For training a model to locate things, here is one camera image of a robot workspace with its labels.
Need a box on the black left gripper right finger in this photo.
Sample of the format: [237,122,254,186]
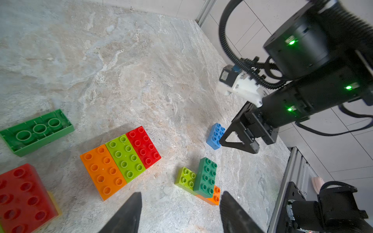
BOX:
[220,199,263,233]

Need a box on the dark green lego brick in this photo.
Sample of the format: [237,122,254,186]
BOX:
[193,157,217,199]
[1,109,74,157]

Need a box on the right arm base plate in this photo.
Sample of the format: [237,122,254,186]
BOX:
[268,181,373,233]

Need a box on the beige round knob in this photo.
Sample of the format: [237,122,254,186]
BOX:
[311,177,325,194]

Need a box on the long orange lego brick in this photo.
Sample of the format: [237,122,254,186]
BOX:
[80,145,127,201]

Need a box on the metal corner frame post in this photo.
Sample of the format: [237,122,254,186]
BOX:
[195,0,216,28]

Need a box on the blue lego brick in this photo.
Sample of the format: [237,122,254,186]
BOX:
[207,123,225,150]

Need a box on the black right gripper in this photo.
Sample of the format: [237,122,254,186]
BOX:
[219,66,373,154]

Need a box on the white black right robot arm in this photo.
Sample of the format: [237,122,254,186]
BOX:
[213,1,373,154]

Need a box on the small orange lego brick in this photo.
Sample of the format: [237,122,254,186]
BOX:
[196,186,221,205]

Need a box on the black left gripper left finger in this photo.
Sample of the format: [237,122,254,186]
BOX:
[99,192,142,233]

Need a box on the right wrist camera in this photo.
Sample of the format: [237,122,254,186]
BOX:
[216,65,265,108]

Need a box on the red lego brick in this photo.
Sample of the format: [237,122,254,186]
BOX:
[1,164,59,233]
[126,126,161,169]

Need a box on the small lime green lego brick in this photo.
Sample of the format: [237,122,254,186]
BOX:
[175,167,197,196]

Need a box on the yellow lego brick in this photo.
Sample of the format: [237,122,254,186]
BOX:
[47,191,62,217]

